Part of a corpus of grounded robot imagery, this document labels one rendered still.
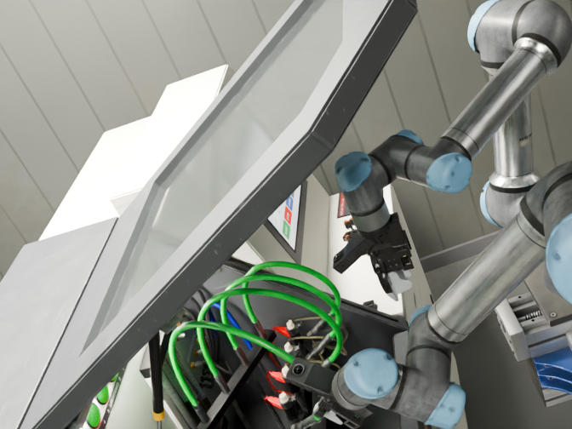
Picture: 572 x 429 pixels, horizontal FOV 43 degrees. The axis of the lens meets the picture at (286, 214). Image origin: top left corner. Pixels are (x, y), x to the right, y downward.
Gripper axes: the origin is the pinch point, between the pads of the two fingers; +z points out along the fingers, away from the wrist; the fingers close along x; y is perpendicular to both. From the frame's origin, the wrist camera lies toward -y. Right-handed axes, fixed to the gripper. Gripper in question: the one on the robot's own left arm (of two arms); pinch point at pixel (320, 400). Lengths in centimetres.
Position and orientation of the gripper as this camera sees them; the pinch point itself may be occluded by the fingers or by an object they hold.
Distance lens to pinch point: 147.7
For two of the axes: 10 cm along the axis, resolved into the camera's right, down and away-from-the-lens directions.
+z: -1.4, 4.0, 9.1
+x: 5.0, -7.6, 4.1
